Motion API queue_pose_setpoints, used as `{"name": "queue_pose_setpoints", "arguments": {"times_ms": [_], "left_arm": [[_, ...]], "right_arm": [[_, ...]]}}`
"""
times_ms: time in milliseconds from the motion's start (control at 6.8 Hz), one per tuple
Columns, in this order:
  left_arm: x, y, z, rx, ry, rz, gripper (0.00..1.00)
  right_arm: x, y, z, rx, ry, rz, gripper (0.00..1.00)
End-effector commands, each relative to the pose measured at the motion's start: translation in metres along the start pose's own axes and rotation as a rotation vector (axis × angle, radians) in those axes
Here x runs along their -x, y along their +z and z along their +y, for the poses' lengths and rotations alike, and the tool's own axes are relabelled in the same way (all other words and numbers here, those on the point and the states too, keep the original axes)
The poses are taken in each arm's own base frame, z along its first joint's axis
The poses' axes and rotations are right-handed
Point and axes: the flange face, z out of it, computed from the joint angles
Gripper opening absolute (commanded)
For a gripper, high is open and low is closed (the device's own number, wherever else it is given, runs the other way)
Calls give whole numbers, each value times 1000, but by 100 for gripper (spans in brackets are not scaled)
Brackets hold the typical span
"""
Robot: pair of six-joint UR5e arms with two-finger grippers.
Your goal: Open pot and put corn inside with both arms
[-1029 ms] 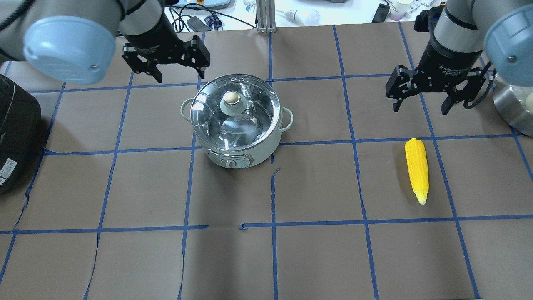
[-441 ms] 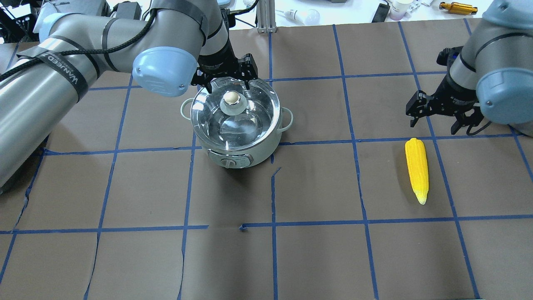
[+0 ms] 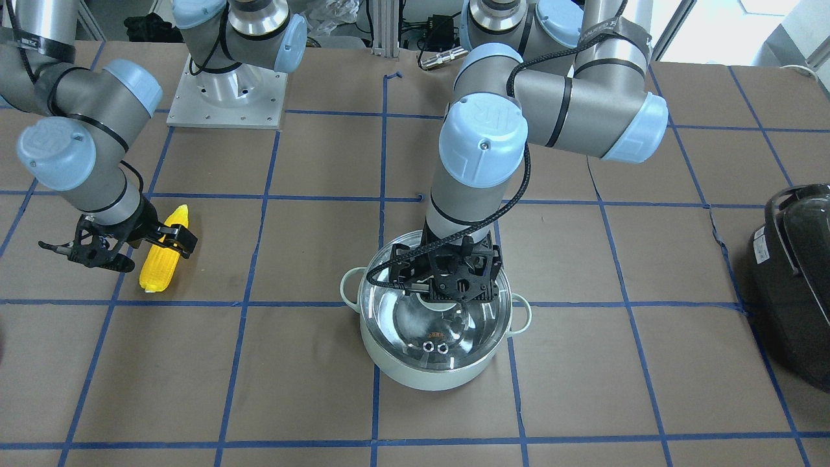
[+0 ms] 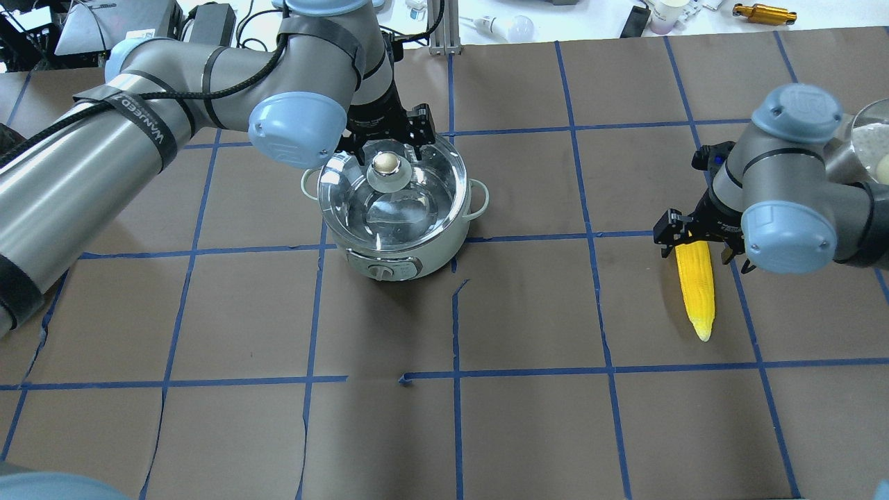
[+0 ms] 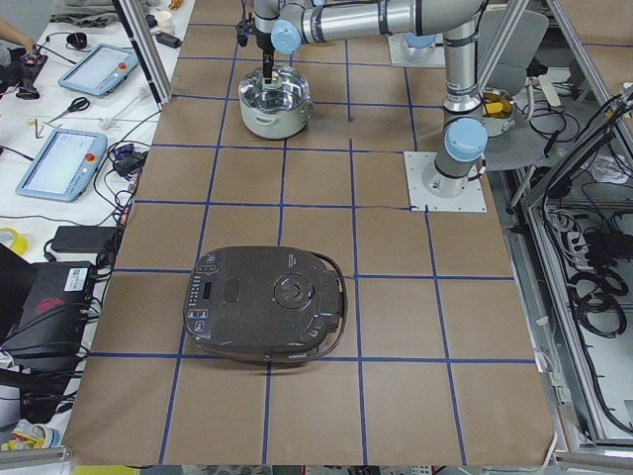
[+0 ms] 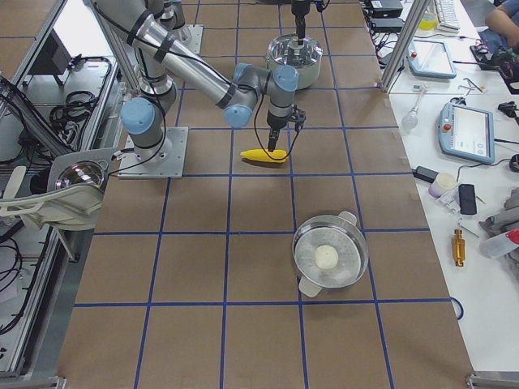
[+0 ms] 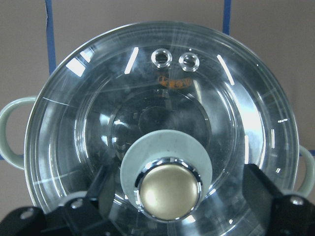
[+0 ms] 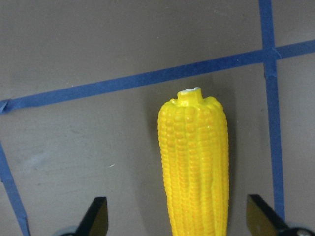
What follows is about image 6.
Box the gold brass fitting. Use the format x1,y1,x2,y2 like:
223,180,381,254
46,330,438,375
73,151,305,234
452,229,465,267

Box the steel steamer pot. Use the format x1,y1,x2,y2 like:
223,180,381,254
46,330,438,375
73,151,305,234
292,211,369,297

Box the black power adapter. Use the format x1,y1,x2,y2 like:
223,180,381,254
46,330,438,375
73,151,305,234
412,166,439,183

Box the white steamed bun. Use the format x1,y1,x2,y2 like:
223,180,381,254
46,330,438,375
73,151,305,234
314,245,339,270

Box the black phone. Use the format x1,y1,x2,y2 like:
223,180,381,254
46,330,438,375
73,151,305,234
458,184,478,216

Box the grey cloth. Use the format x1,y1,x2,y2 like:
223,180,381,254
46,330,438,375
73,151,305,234
478,188,518,237

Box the near blue teach pendant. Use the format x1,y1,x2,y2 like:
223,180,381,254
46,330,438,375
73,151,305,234
438,103,495,165

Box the aluminium frame post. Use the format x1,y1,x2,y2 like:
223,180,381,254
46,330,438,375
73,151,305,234
380,0,430,92

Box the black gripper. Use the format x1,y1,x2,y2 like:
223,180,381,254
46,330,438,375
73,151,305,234
267,104,306,151
290,0,312,44

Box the light green electric pot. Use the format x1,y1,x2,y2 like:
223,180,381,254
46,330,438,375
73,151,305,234
266,33,323,90

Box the black scissors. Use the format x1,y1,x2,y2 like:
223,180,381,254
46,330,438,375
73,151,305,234
449,96,466,105

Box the yellow corn cob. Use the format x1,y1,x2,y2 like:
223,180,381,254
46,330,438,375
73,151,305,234
240,148,288,164

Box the white plastic rice paddle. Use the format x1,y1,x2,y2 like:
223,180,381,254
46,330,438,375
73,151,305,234
2,165,27,199

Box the blue teach pendant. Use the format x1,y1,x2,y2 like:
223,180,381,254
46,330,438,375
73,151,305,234
438,103,495,165
407,39,457,79

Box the steel bowl with food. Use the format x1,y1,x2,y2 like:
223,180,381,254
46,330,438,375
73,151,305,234
54,160,105,190

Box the white paper cup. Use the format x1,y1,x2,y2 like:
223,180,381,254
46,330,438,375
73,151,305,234
428,173,457,198

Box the person forearm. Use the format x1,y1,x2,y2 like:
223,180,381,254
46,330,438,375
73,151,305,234
485,0,518,45

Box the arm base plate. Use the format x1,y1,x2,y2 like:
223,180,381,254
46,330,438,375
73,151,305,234
117,126,189,179
161,24,204,57

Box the far blue teach pendant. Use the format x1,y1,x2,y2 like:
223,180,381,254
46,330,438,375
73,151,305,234
407,39,457,79

